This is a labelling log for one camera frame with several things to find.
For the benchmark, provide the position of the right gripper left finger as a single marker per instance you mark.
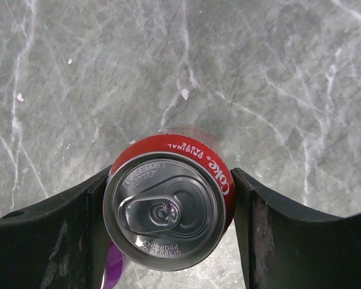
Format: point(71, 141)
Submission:
point(60, 242)

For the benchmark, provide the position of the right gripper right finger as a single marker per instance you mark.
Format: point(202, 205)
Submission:
point(284, 244)

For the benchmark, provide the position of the purple soda can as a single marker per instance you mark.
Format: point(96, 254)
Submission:
point(116, 262)

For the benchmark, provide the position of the red cola can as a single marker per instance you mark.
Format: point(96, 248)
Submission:
point(169, 199)

